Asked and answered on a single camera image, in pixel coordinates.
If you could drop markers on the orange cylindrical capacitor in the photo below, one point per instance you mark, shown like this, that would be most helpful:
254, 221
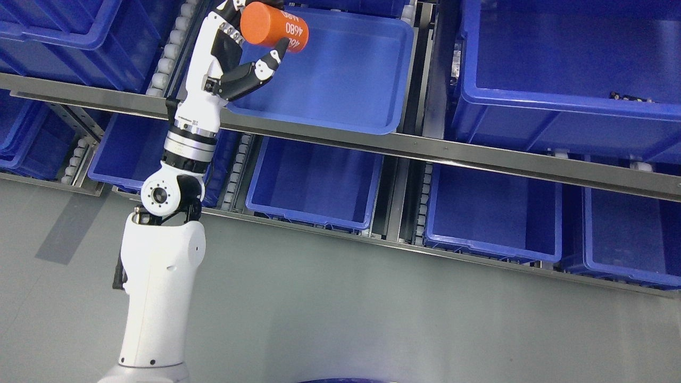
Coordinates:
265, 25

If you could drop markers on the blue bin top left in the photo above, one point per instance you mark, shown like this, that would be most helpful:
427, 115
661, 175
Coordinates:
104, 44

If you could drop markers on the white roller track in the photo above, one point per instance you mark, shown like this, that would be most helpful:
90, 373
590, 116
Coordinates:
170, 50

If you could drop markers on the blue bin lower middle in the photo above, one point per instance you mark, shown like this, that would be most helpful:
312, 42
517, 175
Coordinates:
315, 184

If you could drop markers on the blue bin far right lower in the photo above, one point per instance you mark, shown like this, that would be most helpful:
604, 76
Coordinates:
621, 237

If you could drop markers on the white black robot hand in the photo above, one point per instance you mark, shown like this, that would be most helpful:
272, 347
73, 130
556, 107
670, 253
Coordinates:
216, 76

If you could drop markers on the blue bin far left lower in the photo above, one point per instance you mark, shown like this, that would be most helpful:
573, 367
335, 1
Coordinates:
34, 140

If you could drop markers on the large blue bin top right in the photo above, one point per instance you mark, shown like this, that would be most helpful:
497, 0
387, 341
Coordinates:
595, 78

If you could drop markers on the steel shelf front rail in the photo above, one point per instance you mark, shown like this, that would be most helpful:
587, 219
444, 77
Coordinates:
543, 167

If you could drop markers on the blue tray bin with capacitor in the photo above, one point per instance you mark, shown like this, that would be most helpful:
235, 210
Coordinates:
351, 76

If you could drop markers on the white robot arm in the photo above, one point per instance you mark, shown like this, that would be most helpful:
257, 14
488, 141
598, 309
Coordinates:
163, 244

